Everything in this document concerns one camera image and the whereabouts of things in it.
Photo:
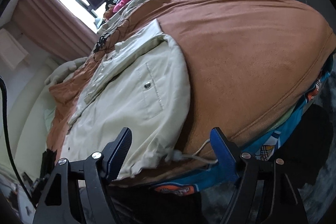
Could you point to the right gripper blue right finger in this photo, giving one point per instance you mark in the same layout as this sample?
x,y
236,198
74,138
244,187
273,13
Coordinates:
x,y
280,200

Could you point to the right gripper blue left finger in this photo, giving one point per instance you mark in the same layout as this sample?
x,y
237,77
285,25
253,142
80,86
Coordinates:
x,y
60,200

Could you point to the beige jacket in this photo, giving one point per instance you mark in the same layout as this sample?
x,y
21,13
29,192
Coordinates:
x,y
143,84

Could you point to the beige pillow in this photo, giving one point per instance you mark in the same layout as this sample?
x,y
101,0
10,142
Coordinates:
x,y
63,71

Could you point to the orange-brown blanket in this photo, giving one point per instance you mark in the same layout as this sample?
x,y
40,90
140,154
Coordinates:
x,y
249,62

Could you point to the pink curtain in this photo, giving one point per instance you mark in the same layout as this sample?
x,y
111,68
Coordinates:
x,y
50,25

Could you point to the beige floral bedding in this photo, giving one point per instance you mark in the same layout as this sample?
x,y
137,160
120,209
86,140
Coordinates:
x,y
119,17

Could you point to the pink cloth by window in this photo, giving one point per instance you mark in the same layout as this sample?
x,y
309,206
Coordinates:
x,y
120,4

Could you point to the white jacket drawstring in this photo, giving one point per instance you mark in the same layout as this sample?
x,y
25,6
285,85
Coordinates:
x,y
176,155

